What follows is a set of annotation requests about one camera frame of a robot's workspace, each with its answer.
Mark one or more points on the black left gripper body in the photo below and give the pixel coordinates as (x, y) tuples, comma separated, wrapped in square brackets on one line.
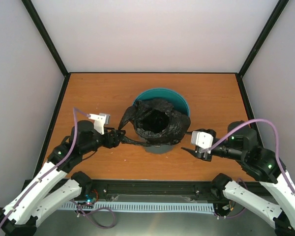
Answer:
[(108, 143)]

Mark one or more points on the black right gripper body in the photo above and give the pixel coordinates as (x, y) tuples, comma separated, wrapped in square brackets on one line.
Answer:
[(202, 155)]

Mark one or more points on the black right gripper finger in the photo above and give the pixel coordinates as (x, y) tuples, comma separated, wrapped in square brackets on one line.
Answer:
[(192, 152), (199, 130)]

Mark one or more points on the black plastic trash bag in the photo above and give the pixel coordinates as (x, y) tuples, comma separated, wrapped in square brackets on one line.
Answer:
[(156, 121)]

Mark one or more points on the teal plastic trash bin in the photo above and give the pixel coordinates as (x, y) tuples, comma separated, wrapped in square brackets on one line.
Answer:
[(179, 103)]

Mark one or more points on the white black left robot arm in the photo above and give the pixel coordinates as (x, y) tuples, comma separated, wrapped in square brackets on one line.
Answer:
[(38, 200)]

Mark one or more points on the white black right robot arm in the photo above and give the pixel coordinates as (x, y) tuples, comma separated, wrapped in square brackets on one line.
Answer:
[(263, 165)]

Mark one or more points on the small green-lit circuit board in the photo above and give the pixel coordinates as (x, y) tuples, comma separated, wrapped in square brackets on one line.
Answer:
[(91, 198)]

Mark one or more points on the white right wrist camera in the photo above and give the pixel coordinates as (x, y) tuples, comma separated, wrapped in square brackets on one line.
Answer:
[(201, 139)]

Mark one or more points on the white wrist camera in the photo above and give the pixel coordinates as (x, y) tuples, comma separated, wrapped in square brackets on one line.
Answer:
[(99, 121), (201, 139)]

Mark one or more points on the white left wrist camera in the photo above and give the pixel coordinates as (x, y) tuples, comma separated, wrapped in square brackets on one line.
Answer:
[(99, 121)]

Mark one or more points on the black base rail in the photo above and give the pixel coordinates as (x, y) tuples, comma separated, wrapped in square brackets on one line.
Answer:
[(195, 190)]

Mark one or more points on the light blue slotted cable duct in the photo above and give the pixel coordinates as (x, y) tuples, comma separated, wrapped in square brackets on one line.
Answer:
[(144, 207)]

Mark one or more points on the metal base plate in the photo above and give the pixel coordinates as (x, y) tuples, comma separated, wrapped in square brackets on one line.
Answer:
[(67, 221)]

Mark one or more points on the black right rear frame post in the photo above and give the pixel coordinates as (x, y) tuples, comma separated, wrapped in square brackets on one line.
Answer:
[(274, 16)]

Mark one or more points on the black frame post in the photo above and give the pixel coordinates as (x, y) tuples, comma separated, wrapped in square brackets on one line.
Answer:
[(274, 16), (29, 6)]

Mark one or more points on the black left rear frame post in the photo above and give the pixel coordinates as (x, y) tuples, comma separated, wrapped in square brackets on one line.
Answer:
[(29, 6)]

